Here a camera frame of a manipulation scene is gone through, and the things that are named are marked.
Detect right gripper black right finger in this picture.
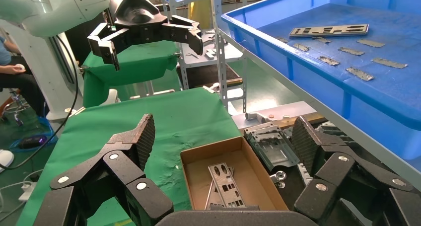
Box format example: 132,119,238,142
291,116,421,226

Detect silver slotted metal bracket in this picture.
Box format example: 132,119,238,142
297,162,314,186
315,121,346,144

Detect large silver sheet-metal bracket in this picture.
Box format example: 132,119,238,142
244,122,300,172

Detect silver IO shield plate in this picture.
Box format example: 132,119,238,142
208,162,247,209
204,166,235,211
289,23,370,39

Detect seated person dark trousers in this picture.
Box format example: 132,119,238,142
0,37,47,118

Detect blue floor hose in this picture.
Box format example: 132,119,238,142
9,116,59,153

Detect large blue plastic tray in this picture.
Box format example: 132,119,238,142
221,0,421,160

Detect chrome stool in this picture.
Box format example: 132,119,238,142
0,87,32,127

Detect brown wooden board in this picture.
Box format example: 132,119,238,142
273,113,326,128

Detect black work mat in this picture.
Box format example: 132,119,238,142
241,117,421,226

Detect small silver metal knob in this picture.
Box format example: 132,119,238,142
270,171,287,189

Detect green cloth covered table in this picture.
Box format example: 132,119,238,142
81,40,181,108

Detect green table cloth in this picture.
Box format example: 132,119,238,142
15,87,243,226

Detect black device purple light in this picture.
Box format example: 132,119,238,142
18,135,48,150

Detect open brown cardboard box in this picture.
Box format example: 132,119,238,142
180,136,289,212

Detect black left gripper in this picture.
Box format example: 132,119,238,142
87,0,204,72

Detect white power strip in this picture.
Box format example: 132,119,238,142
18,181,37,203

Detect white round floor object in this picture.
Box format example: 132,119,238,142
0,149,15,173

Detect black cable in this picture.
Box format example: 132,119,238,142
0,35,79,171

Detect gray slotted angle rack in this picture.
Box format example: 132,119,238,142
159,0,248,114

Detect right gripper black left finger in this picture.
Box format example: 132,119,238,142
33,113,174,226

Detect yellow plastic sheet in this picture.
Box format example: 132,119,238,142
189,0,212,29

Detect white robot torso column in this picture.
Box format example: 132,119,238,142
0,18,84,128

